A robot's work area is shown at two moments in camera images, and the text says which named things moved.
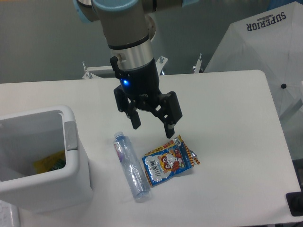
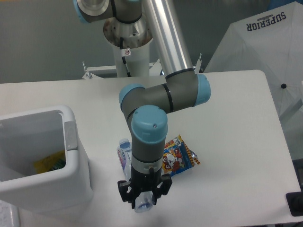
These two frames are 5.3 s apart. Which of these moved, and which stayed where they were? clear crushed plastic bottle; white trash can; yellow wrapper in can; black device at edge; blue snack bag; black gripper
Moved: black gripper; clear crushed plastic bottle
Stayed: white trash can; blue snack bag; black device at edge; yellow wrapper in can
